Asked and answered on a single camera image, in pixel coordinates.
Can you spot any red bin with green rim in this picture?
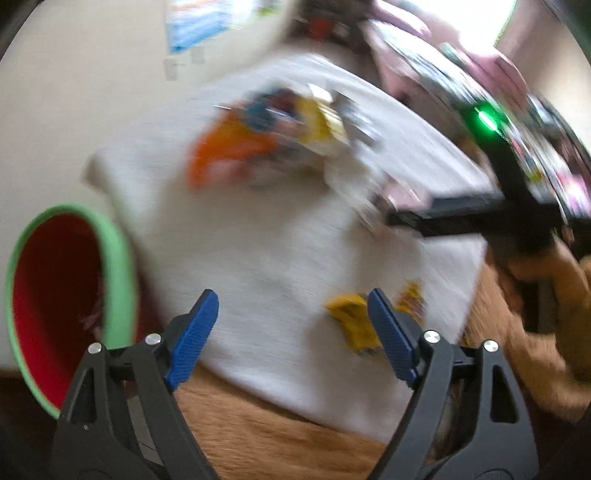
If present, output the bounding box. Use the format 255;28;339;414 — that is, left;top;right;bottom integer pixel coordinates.
4;204;139;421

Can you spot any dark side table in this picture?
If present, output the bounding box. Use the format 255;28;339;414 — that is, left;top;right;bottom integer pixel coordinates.
295;0;370;42

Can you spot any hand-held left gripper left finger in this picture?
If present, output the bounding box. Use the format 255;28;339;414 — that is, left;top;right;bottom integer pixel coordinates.
48;288;220;480

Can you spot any white towel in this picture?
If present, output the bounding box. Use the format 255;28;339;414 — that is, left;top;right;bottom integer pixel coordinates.
83;53;504;446

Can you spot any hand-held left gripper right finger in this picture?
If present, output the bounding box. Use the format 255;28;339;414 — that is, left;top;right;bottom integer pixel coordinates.
367;287;541;480

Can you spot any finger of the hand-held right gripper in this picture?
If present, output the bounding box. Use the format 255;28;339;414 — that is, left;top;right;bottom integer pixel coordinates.
427;193;506;213
385;208;495;240

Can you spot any red bag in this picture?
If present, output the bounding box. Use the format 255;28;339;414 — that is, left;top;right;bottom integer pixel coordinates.
307;14;333;40

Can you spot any yellow and brown wrapper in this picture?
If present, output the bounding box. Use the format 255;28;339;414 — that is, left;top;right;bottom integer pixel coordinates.
397;281;426;324

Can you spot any purple pillow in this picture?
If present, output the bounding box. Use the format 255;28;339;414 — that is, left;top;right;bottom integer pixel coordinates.
374;0;430;38

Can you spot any large yellow snack wrapper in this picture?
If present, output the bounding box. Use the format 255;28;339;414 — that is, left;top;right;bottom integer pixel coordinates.
300;85;349;155

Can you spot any orange snack wrapper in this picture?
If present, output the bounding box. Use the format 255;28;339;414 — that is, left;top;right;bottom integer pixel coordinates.
187;113;278;188

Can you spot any blue snack wrapper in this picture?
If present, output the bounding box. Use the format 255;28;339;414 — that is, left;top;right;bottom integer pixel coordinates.
240;90;305;134

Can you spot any small yellow wrapper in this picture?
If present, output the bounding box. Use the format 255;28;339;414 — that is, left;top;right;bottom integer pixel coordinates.
325;293;384;354

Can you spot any silver and blue wrapper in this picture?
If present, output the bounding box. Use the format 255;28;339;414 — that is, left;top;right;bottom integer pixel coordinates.
323;92;389;232

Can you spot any person's right hand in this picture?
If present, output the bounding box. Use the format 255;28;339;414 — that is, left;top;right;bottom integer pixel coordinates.
501;237;591;333

